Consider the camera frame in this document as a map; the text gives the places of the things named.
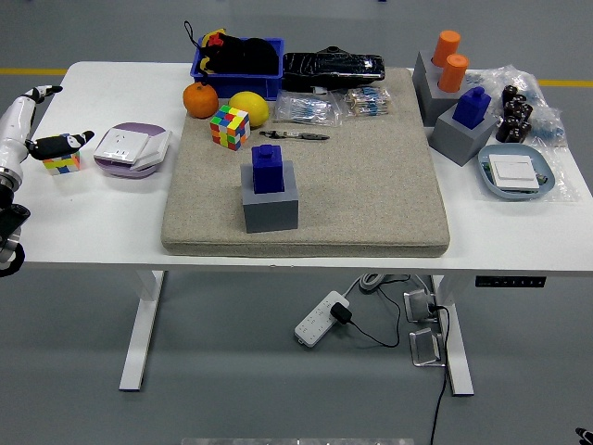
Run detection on grey-brown mat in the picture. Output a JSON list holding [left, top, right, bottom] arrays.
[[160, 68, 451, 259]]

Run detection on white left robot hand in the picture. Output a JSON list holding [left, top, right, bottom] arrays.
[[0, 84, 95, 175]]

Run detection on white switch panel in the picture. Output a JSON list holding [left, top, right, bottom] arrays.
[[488, 154, 541, 191]]

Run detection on yellow lemon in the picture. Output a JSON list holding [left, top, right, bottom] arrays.
[[228, 91, 271, 129]]

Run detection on black power adapter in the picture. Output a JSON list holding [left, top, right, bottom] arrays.
[[329, 301, 353, 325]]

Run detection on small colourful puzzle cube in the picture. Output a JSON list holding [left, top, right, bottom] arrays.
[[42, 133, 82, 176]]

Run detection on black pen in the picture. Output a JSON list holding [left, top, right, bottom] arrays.
[[259, 130, 331, 142]]

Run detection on white table leg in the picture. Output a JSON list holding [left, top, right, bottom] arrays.
[[430, 274, 475, 398], [119, 270, 166, 393]]

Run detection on orange cylinder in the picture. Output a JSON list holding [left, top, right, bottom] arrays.
[[437, 53, 471, 94], [432, 30, 462, 69]]

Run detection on clear bag blue resistors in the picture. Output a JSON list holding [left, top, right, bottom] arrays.
[[271, 90, 344, 128]]

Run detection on black table control panel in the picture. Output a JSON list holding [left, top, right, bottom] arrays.
[[474, 275, 547, 288]]

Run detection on orange fruit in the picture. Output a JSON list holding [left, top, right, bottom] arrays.
[[183, 82, 220, 120]]

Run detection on long black floor cable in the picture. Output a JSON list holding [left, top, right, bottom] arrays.
[[426, 303, 451, 445]]

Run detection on white power strip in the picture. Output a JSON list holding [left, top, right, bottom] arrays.
[[294, 290, 351, 349]]

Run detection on white power cable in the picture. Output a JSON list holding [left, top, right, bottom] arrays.
[[342, 273, 388, 298]]

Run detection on white blank wall panel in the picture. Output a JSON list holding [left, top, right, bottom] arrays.
[[132, 131, 173, 172]]

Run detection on black capacitors pile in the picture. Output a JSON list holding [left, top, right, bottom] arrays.
[[495, 84, 534, 144]]

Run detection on black cloth pouch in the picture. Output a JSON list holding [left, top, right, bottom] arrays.
[[183, 20, 281, 76]]

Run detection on clear bag tan resistors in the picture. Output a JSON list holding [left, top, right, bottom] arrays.
[[340, 86, 393, 120]]

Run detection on blue seal stamp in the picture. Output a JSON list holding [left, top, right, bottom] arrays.
[[451, 86, 492, 130], [251, 144, 285, 195]]

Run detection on grey block cylinder holder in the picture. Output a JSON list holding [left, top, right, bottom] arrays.
[[411, 49, 469, 127]]

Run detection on large colourful puzzle cube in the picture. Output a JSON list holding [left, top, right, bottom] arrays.
[[208, 104, 252, 152]]

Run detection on thin black adapter cable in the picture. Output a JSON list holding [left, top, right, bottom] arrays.
[[347, 273, 411, 349]]

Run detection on purple dish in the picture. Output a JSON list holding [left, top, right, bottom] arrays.
[[94, 121, 170, 180]]

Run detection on light blue dish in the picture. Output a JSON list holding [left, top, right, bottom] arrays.
[[477, 143, 556, 202]]

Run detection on white wall socket panel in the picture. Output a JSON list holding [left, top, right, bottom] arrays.
[[94, 128, 150, 164]]

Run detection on grey square seal holder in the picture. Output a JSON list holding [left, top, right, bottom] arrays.
[[428, 102, 501, 167], [240, 160, 300, 235]]

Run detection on metal bracket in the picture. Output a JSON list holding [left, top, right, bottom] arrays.
[[408, 326, 447, 368], [402, 287, 441, 324]]

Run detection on blue plastic bin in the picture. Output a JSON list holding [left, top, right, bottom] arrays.
[[190, 36, 285, 102]]

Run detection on clear bag blue parts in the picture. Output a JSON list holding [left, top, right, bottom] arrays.
[[465, 64, 569, 149]]

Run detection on black wrapped package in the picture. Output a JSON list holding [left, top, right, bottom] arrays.
[[281, 45, 386, 93]]

